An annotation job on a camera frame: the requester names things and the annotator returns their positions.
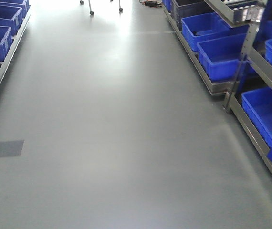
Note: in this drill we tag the grey shelf rack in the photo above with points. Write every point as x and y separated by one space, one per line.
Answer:
254 70
16 41

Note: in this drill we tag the blue bin floor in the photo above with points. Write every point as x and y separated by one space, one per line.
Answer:
208 26
220 57

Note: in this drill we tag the right grey shelf rack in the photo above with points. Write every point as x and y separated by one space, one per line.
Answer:
254 70

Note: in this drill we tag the blue bin right lower shelf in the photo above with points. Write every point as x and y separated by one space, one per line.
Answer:
257 104

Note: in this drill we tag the left grey shelf rack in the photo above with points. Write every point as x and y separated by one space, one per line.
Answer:
16 41

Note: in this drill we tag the blue bin right floor front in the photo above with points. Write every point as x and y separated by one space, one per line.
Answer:
220 57

